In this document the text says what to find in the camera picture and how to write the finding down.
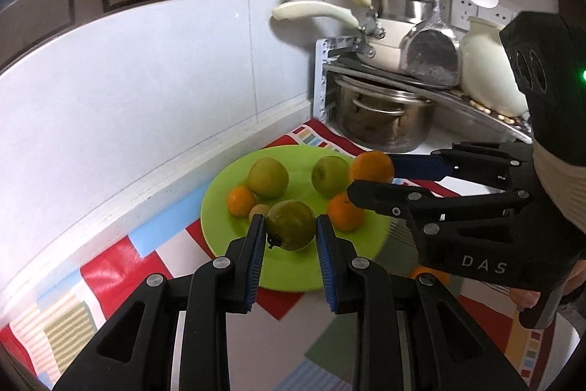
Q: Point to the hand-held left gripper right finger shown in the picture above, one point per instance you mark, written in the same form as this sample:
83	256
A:
326	262

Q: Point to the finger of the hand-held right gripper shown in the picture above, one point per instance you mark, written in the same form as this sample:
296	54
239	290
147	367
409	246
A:
416	166
389	195

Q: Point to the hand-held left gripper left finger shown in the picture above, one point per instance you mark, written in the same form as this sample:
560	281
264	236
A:
256	262

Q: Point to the orange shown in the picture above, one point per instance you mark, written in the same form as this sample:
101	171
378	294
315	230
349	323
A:
345	214
240	201
430	275
371	165

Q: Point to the green plate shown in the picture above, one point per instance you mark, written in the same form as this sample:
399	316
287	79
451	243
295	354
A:
293	272

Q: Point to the green tomato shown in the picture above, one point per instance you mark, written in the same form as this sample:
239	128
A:
290	224

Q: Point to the small yellowish fruit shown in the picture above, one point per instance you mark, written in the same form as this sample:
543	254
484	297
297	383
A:
257	210

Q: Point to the green apple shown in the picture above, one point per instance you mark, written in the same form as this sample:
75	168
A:
268	178
330	175

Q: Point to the person's right hand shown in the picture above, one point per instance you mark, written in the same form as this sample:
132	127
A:
524	298

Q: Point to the large steel stockpot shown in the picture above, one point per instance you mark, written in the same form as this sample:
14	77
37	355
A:
384	120

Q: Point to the white ceramic pot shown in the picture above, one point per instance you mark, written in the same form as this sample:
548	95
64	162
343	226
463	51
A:
485	65

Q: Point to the steel hanging skimmer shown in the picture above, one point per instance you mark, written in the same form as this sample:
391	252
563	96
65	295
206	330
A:
430	52

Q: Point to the cream saucepan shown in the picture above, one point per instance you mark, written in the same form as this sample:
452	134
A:
384	47

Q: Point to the white metal counter rack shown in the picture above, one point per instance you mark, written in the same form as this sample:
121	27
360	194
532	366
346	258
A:
322	75

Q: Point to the colourful patchwork table mat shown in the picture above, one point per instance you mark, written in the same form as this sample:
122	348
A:
114	267

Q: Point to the white wall socket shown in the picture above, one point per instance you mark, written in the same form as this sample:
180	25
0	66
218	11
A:
460	6

